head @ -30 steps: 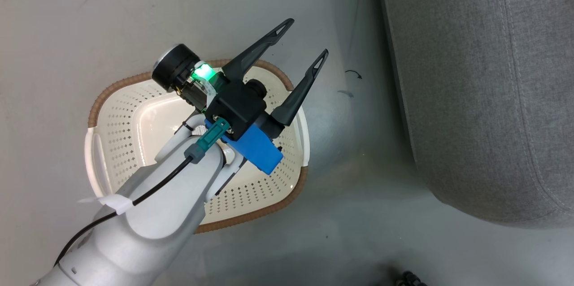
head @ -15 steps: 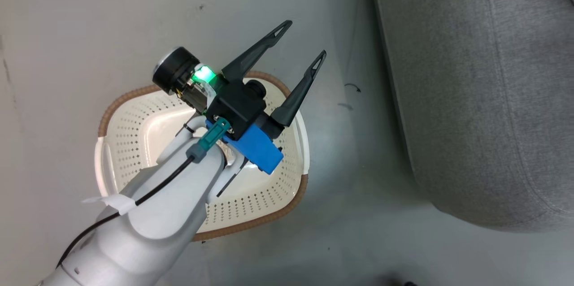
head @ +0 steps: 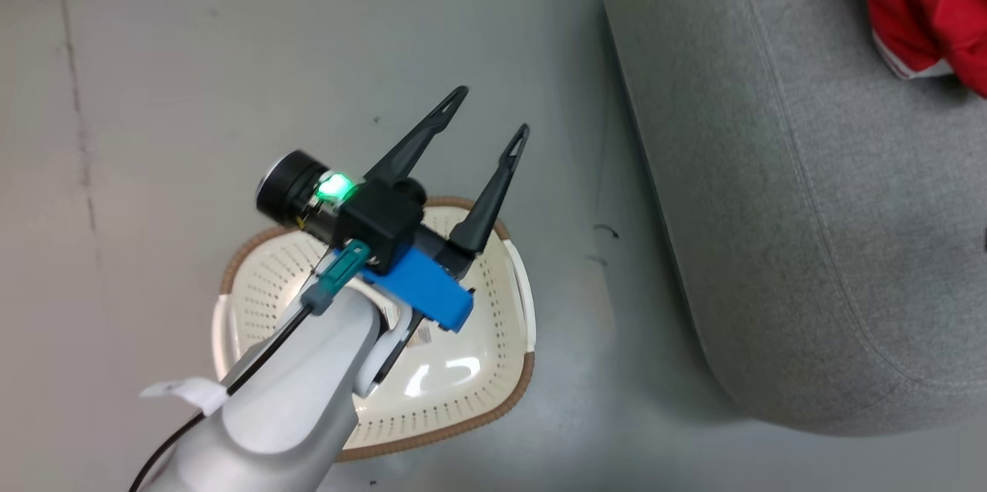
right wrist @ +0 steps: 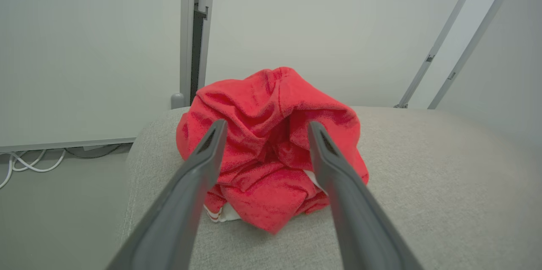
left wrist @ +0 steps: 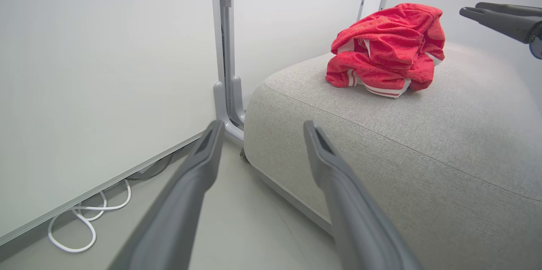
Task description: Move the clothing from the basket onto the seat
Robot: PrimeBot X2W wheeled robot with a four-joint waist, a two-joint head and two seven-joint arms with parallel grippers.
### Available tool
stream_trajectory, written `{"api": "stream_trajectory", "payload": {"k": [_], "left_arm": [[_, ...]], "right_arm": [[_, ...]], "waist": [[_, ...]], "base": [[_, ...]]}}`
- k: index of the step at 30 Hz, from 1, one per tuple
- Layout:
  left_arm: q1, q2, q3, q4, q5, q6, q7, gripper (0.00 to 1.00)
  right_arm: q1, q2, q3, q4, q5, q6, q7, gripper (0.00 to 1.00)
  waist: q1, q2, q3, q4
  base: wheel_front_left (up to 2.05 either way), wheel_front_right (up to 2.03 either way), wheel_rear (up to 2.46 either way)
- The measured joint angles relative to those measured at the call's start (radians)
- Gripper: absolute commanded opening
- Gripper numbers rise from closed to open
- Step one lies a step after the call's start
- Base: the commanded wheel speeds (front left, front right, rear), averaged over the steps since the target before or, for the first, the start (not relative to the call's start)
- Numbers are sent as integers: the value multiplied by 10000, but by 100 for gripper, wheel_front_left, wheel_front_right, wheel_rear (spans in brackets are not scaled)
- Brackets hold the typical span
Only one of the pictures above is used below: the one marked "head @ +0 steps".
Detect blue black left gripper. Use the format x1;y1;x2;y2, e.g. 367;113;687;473
358;86;531;334

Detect red garment white stripes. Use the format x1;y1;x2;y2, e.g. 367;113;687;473
827;0;957;82

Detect cream perforated laundry basket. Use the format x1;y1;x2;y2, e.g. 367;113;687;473
211;196;537;463

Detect grey fabric sofa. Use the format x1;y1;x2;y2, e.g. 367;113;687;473
601;0;987;436

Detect white paper cable tag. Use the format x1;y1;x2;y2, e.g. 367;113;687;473
140;376;231;418

